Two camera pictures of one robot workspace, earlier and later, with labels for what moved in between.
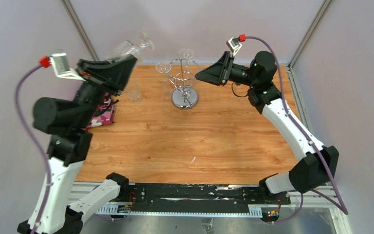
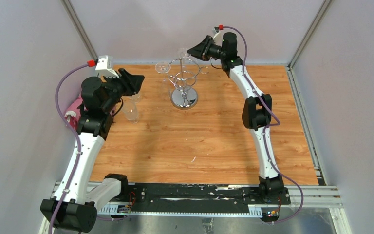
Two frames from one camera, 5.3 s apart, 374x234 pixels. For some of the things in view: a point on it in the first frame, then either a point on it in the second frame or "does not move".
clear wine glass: [126, 48] → [130, 107]
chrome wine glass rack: [182, 73] does not move
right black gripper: [218, 73] → [201, 50]
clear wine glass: [165, 89] does not move
